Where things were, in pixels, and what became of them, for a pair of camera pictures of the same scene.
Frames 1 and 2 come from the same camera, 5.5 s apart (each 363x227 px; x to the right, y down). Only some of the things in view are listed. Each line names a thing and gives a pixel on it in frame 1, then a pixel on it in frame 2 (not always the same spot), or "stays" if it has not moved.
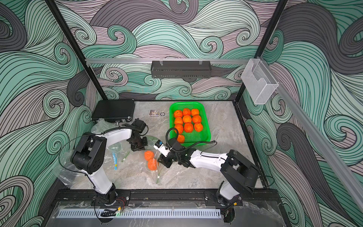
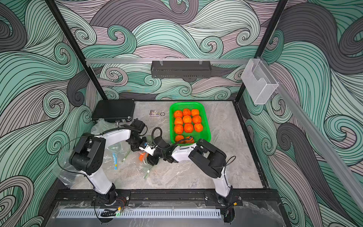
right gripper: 164,161 to 151,160
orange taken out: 198,127 stays
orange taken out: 188,127 stays
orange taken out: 178,120 stays
